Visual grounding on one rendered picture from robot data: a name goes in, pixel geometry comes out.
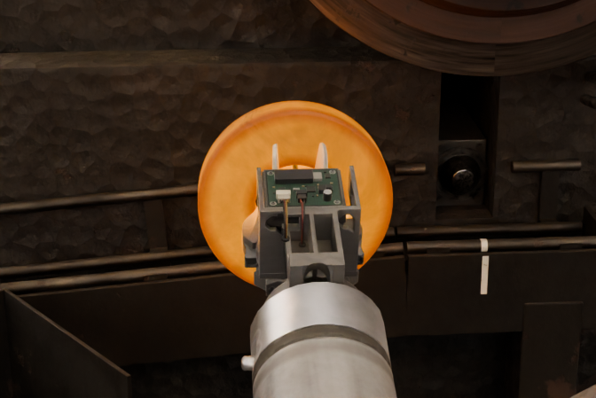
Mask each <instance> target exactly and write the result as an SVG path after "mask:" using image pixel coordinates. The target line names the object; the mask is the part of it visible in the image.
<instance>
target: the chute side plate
mask: <svg viewBox="0 0 596 398"><path fill-rule="evenodd" d="M483 256H489V267H488V283H487V294H481V282H482V257H483ZM354 286H355V287H356V288H357V289H358V291H360V292H362V293H364V294H365V295H366V296H368V297H369V298H370V299H371V300H372V301H373V302H374V304H375V305H376V306H377V307H378V309H379V310H380V313H381V316H382V319H383V322H384V326H385V332H386V337H387V338H393V337H401V336H413V335H438V334H463V333H487V332H521V331H522V319H523V305H524V304H525V303H534V302H560V301H582V302H583V313H582V323H581V330H585V329H596V249H569V250H540V251H512V252H483V253H455V254H408V255H407V283H406V280H405V264H404V256H403V255H395V256H387V257H378V258H370V259H369V260H368V261H367V262H366V263H365V264H364V265H363V266H362V267H361V268H360V269H359V273H358V282H357V283H356V284H354ZM17 296H18V297H20V298H21V299H22V300H24V301H25V302H26V303H28V304H29V305H31V306H32V307H33V308H35V309H37V310H38V311H40V312H41V313H42V314H44V315H45V316H47V317H49V318H50V320H52V321H53V322H55V323H56V324H58V325H59V326H61V327H62V328H64V329H65V330H67V331H68V332H70V333H71V334H73V335H74V336H75V337H76V338H78V339H79V340H81V341H82V342H84V343H85V344H87V345H88V346H89V347H91V348H93V349H94V350H96V351H97V352H98V353H100V354H101V355H102V356H104V357H105V358H107V359H108V360H109V361H111V362H112V363H114V364H116V365H117V366H118V367H120V366H128V365H136V364H145V363H160V362H169V361H177V360H185V359H194V358H202V357H210V356H219V355H235V354H244V353H251V347H250V326H251V324H252V323H253V320H254V318H255V315H256V313H257V311H258V310H259V309H260V308H261V307H262V306H263V305H264V302H265V301H266V299H267V298H268V296H266V291H265V290H263V289H262V288H260V287H258V286H255V285H252V284H249V283H248V282H246V281H245V280H243V279H241V278H240V277H237V276H236V275H235V274H233V273H224V274H216V275H207V276H199V277H182V278H174V279H165V280H157V281H148V282H139V283H131V284H122V285H106V286H97V287H89V288H80V289H72V290H63V291H54V292H46V293H29V294H21V295H17Z"/></svg>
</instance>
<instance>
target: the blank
mask: <svg viewBox="0 0 596 398"><path fill-rule="evenodd" d="M320 143H324V144H325V147H326V150H327V162H328V168H338V169H339V170H340V171H341V180H342V185H343V190H344V196H345V201H346V206H350V202H349V192H348V188H349V166H354V170H355V175H356V180H357V189H358V195H359V199H360V205H361V221H360V222H361V225H362V229H363V235H362V250H363V252H364V253H365V256H364V264H365V263H366V262H367V261H368V260H369V259H370V258H371V257H372V256H373V254H374V253H375V252H376V250H377V249H378V247H379V246H380V243H381V241H382V240H383V239H384V237H385V234H386V232H387V229H388V226H389V222H390V218H391V214H392V207H393V191H392V183H391V179H390V175H389V172H388V168H387V166H386V163H385V161H384V159H383V157H382V155H381V153H380V150H379V148H378V146H377V144H375V142H374V141H373V139H372V137H371V136H370V135H369V134H368V133H367V131H366V130H365V129H364V128H363V127H362V126H361V125H360V124H358V123H357V122H356V121H354V120H353V119H352V118H350V117H349V116H348V115H347V114H345V113H342V112H341V111H339V110H336V109H334V108H332V107H330V106H327V105H322V104H319V103H314V102H309V101H282V102H277V103H272V104H268V105H264V106H261V107H258V108H256V109H254V110H252V111H250V112H248V113H246V114H244V115H242V116H241V117H239V118H238V119H237V120H236V121H234V122H233V123H232V124H231V125H229V126H228V127H227V128H226V129H225V130H224V131H223V132H222V133H221V134H220V136H219V137H218V138H217V139H216V140H215V142H214V143H213V144H212V146H211V147H210V149H209V151H208V154H207V156H206V158H205V159H204V162H203V164H202V168H201V171H200V178H199V184H198V213H199V219H200V226H201V229H202V232H203V234H204V237H205V239H206V240H207V242H208V245H209V247H210V249H211V250H212V252H213V253H214V254H215V256H216V257H217V259H218V260H219V261H220V262H221V263H222V264H223V265H224V266H225V267H226V268H227V269H228V270H229V271H231V272H232V273H233V274H235V275H236V276H237V277H240V278H241V279H243V280H245V281H246V282H248V283H249V284H252V285H254V272H255V271H256V268H245V255H244V252H243V248H242V225H243V222H244V221H245V220H246V219H247V218H248V217H249V216H250V215H251V214H252V213H253V212H254V211H255V210H256V208H257V205H256V203H255V199H256V168H261V172H262V171H263V170H264V169H272V147H273V145H274V144H277V145H278V165H279V168H283V167H287V166H293V165H301V166H306V167H310V168H315V165H316V160H317V156H318V148H319V145H320ZM364 264H363V265H364ZM363 265H357V268H358V269H360V268H361V267H362V266H363Z"/></svg>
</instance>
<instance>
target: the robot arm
mask: <svg viewBox="0 0 596 398"><path fill-rule="evenodd" d="M348 192H349V202H350V206H346V201H345V196H344V190H343V185H342V180H341V171H340V170H339V169H338V168H328V162H327V150H326V147H325V144H324V143H320V145H319V148H318V156H317V160H316V165H315V168H310V167H306V166H301V165H293V166H287V167H283V168H279V165H278V145H277V144H274V145H273V147H272V169H264V170H263V171H262V172H261V168H256V197H257V208H256V210H255V211H254V212H253V213H252V214H251V215H250V216H249V217H248V218H247V219H246V220H245V221H244V222H243V225H242V248H243V252H244V255H245V268H256V271H255V272H254V285H256V286H258V287H260V288H262V289H263V290H265V291H266V296H268V298H267V299H266V301H265V302H264V305H263V306H262V307H261V308H260V309H259V310H258V311H257V313H256V315H255V318H254V320H253V323H252V324H251V326H250V347H251V355H249V356H245V355H244V356H243V357H242V358H241V367H242V370H244V371H252V383H253V398H396V389H395V383H394V379H393V374H392V369H391V363H390V358H389V352H388V343H387V337H386V332H385V326H384V322H383V319H382V316H381V313H380V310H379V309H378V307H377V306H376V305H375V304H374V302H373V301H372V300H371V299H370V298H369V297H368V296H366V295H365V294H364V293H362V292H360V291H358V289H357V288H356V287H355V286H354V284H356V283H357V282H358V273H359V269H358V268H357V265H363V264H364V256H365V253H364V252H363V250H362V235H363V229H362V225H361V222H360V221H361V205H360V199H359V195H358V189H357V180H356V175H355V170H354V166H349V188H348Z"/></svg>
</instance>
